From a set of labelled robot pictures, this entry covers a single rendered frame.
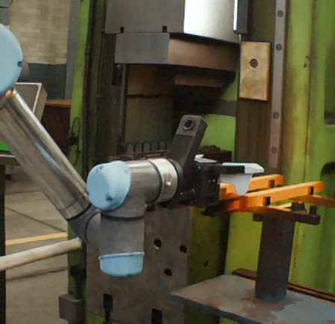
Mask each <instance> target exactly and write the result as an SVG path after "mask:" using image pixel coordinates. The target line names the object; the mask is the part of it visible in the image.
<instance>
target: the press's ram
mask: <svg viewBox="0 0 335 324"><path fill-rule="evenodd" d="M235 14H236V0H108V3H107V12H106V21H105V34H109V35H117V34H143V33H171V34H179V35H183V36H188V37H196V38H200V39H204V40H211V41H216V42H220V43H227V44H231V45H236V46H239V37H240V34H237V33H233V30H234V29H235V28H234V24H235Z"/></svg>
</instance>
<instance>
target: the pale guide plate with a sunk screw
mask: <svg viewBox="0 0 335 324"><path fill-rule="evenodd" d="M270 47H271V44H270V43H258V42H242V43H241V52H240V55H241V63H240V73H239V75H240V83H239V98H244V99H255V100H265V101H268V92H269V73H270V66H269V65H270V56H271V51H270Z"/></svg>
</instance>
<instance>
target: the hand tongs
mask: <svg viewBox="0 0 335 324"><path fill-rule="evenodd" d="M232 274H233V275H237V276H239V277H241V278H248V279H251V280H253V281H256V272H255V271H251V270H249V269H246V268H240V269H236V270H233V271H232ZM287 289H288V290H294V291H297V292H302V293H305V294H307V295H310V296H316V297H318V298H320V299H327V300H329V301H332V302H335V293H331V292H328V291H327V290H320V289H318V288H315V287H308V286H307V285H304V284H298V283H295V282H292V281H288V287H287Z"/></svg>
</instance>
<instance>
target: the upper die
mask: <svg viewBox="0 0 335 324"><path fill-rule="evenodd" d="M236 48H237V46H236V45H231V44H227V43H220V42H216V41H211V40H204V39H200V38H196V37H188V36H183V35H179V34H171V33H143V34H117V42H116V45H115V63H118V64H134V65H136V64H142V65H150V66H156V65H169V66H181V67H196V68H204V69H212V70H226V71H232V72H235V71H236V58H237V51H236Z"/></svg>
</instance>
